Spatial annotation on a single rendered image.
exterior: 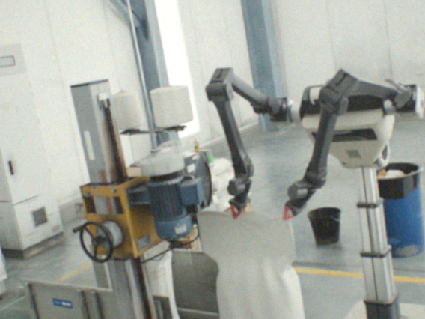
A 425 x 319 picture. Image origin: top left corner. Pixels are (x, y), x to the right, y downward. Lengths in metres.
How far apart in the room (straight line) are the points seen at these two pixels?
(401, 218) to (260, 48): 7.09
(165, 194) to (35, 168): 4.24
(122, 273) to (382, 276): 1.30
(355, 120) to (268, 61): 8.62
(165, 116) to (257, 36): 8.95
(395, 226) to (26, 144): 3.77
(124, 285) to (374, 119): 1.29
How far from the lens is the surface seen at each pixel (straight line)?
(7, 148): 6.33
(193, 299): 3.47
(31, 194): 6.49
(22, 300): 4.27
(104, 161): 2.45
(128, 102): 2.61
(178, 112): 2.43
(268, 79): 11.30
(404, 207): 4.70
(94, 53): 8.12
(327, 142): 2.30
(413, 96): 2.58
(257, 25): 11.32
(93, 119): 2.43
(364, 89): 2.29
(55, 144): 7.51
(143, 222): 2.53
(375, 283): 3.14
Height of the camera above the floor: 1.83
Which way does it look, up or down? 11 degrees down
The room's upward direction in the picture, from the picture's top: 10 degrees counter-clockwise
